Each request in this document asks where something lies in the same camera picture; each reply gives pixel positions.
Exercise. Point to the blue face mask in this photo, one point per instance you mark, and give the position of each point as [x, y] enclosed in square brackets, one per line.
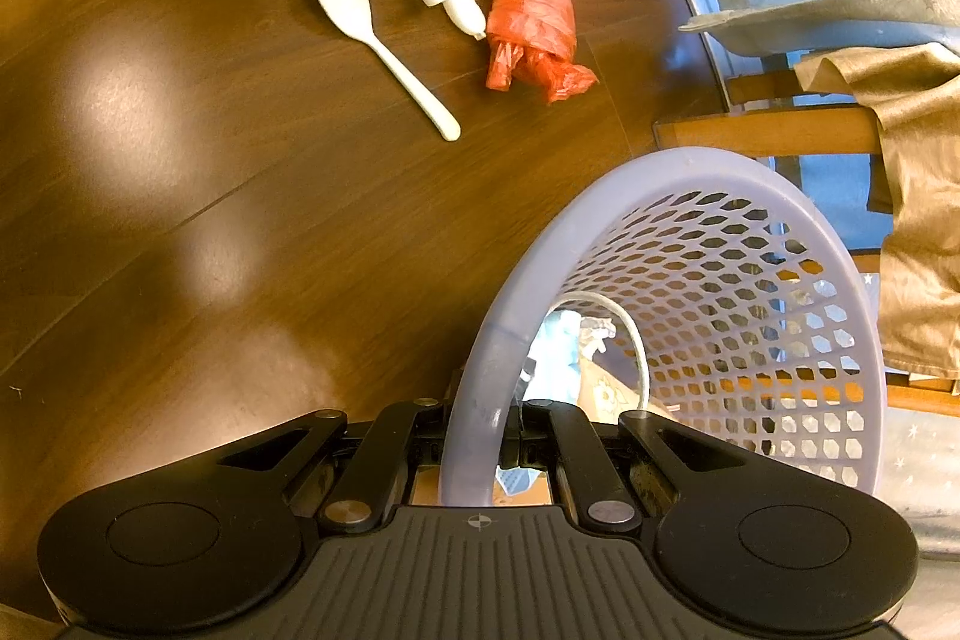
[561, 347]

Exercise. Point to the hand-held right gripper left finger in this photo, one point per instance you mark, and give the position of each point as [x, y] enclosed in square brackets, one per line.
[427, 419]

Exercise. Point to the white tissue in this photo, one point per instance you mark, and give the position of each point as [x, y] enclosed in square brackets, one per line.
[596, 331]

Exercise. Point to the wooden chair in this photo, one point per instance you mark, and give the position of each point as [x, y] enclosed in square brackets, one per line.
[750, 130]

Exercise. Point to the red plastic bag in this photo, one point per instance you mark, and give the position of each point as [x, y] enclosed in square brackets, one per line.
[532, 10]

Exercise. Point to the tan chair cover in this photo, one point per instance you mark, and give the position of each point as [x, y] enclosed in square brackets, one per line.
[922, 197]

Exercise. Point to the beige paper bag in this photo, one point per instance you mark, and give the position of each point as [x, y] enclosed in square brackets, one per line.
[607, 392]

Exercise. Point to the grey cloth edge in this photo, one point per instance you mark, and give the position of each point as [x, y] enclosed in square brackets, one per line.
[787, 21]

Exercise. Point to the lavender plastic mesh basket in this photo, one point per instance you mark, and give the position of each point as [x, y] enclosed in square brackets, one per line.
[480, 385]

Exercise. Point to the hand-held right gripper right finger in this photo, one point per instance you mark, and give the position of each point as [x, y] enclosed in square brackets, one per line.
[536, 430]

